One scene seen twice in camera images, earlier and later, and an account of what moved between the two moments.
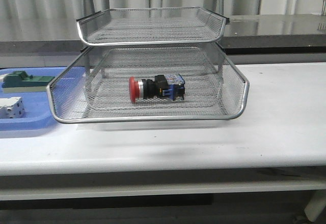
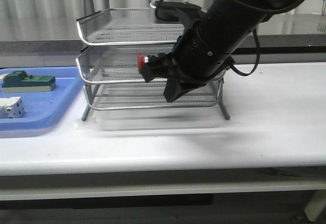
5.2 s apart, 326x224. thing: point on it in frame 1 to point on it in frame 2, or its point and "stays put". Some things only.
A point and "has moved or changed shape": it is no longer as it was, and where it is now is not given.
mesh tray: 151,25 stays put
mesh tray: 93,88 has moved or changed shape
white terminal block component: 11,107 stays put
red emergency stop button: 170,86 to 141,60
